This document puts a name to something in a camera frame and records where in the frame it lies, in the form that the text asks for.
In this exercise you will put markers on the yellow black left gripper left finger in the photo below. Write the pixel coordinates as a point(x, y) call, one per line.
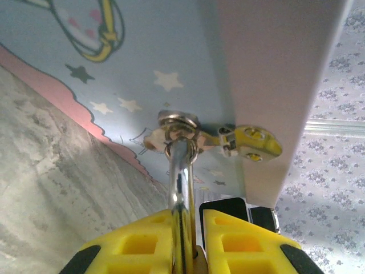
point(137, 248)

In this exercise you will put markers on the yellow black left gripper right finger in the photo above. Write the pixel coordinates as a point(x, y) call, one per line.
point(245, 248)

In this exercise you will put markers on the metal hasp latch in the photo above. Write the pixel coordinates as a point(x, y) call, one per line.
point(251, 142)

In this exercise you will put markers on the light blue cartoon tin box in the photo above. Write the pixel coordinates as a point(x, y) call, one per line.
point(159, 51)

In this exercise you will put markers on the aluminium corner post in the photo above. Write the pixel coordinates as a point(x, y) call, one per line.
point(336, 127)

